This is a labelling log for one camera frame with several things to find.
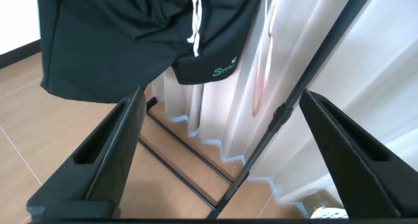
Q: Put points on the black clothes rack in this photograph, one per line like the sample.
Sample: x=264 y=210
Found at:
x=313 y=70

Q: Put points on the black knit garment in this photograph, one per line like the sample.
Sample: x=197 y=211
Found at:
x=114 y=47

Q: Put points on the beige curtain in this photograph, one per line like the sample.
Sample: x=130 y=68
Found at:
x=375 y=70

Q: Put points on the pink clothes hanger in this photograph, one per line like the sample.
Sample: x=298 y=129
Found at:
x=261 y=87

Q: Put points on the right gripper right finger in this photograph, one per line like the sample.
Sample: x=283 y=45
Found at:
x=356 y=178

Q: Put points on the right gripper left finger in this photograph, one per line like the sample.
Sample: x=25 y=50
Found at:
x=98 y=165

